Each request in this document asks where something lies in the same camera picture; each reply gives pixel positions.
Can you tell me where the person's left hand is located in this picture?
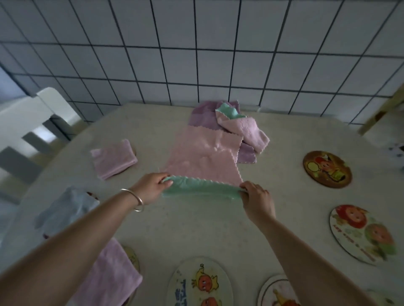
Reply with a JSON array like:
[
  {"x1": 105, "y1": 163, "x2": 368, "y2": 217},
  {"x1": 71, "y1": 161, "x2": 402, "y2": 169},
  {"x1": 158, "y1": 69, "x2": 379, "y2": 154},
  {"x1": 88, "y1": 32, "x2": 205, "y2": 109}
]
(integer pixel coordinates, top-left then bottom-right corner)
[{"x1": 129, "y1": 172, "x2": 173, "y2": 207}]

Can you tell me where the person's right hand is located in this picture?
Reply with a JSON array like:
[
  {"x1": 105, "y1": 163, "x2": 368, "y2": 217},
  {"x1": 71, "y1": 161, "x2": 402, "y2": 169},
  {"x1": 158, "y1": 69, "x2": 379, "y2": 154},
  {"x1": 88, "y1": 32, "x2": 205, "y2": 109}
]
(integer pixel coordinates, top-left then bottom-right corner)
[{"x1": 239, "y1": 180, "x2": 277, "y2": 227}]

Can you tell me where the red bordered round coaster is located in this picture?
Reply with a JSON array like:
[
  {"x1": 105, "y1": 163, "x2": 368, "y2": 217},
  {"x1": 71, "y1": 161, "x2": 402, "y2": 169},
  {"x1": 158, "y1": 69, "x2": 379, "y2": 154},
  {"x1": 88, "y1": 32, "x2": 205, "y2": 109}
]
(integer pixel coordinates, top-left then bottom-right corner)
[{"x1": 43, "y1": 191, "x2": 101, "y2": 240}]

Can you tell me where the yellow green cartoon coaster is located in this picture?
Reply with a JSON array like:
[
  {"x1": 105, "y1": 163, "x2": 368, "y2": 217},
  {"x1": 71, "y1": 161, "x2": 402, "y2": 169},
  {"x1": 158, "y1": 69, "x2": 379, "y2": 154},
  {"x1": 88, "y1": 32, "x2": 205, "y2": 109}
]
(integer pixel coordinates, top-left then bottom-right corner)
[{"x1": 121, "y1": 245, "x2": 141, "y2": 306}]

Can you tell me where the dark brown round coaster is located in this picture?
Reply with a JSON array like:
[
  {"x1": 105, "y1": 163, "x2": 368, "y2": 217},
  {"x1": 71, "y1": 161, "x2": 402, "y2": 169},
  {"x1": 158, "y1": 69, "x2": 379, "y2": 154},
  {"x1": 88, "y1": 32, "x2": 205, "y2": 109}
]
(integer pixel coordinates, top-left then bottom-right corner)
[{"x1": 303, "y1": 150, "x2": 353, "y2": 189}]

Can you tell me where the pink rimmed cartoon coaster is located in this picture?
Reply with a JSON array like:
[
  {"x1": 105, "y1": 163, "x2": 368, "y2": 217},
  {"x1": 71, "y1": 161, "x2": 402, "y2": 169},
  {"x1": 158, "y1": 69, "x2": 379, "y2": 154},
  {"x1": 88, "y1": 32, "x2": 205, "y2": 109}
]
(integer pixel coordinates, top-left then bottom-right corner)
[{"x1": 257, "y1": 273, "x2": 300, "y2": 306}]

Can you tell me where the two faces round coaster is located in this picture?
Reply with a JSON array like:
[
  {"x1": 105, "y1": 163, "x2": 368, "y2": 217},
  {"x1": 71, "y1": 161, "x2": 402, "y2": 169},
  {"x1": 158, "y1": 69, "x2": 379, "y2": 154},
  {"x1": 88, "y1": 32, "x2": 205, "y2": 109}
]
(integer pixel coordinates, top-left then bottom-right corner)
[{"x1": 329, "y1": 204, "x2": 398, "y2": 265}]

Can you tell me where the white ice cream coaster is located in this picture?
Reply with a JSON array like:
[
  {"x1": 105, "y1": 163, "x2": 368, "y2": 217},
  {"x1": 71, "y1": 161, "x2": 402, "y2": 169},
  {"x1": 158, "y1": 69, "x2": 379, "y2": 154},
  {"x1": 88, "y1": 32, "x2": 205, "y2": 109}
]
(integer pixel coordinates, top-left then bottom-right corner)
[{"x1": 166, "y1": 256, "x2": 234, "y2": 306}]

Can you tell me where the person's right forearm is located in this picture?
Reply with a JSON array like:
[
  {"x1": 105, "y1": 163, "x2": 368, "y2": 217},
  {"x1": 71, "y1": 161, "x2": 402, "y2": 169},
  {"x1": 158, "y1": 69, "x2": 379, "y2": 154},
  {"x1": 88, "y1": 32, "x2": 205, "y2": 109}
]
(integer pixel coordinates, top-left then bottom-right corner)
[{"x1": 257, "y1": 217, "x2": 376, "y2": 306}]

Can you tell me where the person's left forearm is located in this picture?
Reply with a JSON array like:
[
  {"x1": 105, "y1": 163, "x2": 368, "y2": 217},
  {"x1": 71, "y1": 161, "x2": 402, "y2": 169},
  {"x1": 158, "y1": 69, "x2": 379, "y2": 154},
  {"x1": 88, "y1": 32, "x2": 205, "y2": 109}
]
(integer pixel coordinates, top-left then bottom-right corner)
[{"x1": 0, "y1": 190, "x2": 143, "y2": 306}]

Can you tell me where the white wooden chair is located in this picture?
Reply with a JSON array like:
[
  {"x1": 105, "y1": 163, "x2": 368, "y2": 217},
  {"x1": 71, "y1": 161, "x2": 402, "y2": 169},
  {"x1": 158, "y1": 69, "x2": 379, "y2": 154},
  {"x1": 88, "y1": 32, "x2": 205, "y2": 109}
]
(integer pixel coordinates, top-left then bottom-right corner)
[{"x1": 0, "y1": 87, "x2": 89, "y2": 206}]

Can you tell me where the silver bangle bracelet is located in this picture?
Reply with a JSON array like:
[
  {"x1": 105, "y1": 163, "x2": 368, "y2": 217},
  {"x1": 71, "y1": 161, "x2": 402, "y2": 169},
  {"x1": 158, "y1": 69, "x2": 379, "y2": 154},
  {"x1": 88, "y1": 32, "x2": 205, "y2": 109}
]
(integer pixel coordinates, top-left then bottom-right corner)
[{"x1": 120, "y1": 188, "x2": 144, "y2": 212}]

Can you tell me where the golden door frame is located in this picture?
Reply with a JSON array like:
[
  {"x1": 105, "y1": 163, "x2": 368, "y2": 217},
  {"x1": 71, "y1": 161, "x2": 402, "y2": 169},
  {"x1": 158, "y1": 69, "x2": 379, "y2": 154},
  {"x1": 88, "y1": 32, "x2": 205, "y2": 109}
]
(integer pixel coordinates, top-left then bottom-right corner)
[{"x1": 358, "y1": 83, "x2": 404, "y2": 136}]

